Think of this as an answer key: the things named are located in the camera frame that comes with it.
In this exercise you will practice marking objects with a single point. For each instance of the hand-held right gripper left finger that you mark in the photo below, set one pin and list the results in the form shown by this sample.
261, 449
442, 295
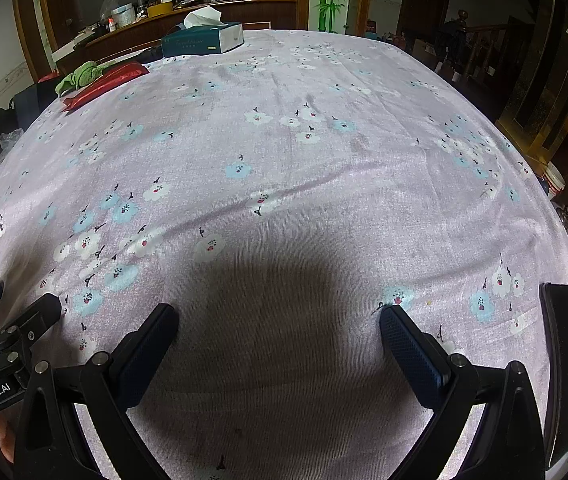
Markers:
146, 350

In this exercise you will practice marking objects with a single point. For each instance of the wooden counter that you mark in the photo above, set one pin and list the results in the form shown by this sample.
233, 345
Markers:
264, 12

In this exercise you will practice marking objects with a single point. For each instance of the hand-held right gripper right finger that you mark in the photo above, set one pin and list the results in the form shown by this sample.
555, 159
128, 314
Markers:
408, 355

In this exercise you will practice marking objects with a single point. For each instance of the floral pink tablecloth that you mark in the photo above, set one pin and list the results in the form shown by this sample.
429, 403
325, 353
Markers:
314, 185

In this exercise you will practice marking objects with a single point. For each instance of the white plastic bucket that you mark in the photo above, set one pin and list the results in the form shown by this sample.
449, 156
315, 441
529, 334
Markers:
553, 182

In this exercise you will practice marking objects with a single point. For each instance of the small clear plastic bag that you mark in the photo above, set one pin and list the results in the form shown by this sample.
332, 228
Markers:
11, 140

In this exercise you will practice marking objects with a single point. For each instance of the wooden stair railing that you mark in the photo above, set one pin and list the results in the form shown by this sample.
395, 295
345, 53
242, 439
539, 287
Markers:
483, 50

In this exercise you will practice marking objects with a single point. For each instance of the green cloth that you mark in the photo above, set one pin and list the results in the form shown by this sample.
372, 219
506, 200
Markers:
81, 75

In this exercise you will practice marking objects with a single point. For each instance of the dark wooden door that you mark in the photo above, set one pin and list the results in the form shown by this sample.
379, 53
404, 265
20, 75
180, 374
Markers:
423, 0

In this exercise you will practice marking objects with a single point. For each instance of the yellow round tin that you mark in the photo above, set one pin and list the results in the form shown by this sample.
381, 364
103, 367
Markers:
160, 10

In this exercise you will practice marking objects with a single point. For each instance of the person's left hand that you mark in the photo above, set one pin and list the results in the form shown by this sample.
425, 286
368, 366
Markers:
3, 440

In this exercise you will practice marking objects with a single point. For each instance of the red flat packet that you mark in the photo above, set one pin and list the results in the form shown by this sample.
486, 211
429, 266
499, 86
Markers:
104, 85

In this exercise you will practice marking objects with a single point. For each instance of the white round tin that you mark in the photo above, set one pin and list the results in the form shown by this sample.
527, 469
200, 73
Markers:
123, 17

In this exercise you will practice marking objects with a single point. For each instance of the green tissue box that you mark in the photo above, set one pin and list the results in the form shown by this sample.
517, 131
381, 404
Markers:
199, 45

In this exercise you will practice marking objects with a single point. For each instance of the golden black pillar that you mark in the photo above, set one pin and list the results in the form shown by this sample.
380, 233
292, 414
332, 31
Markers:
538, 85

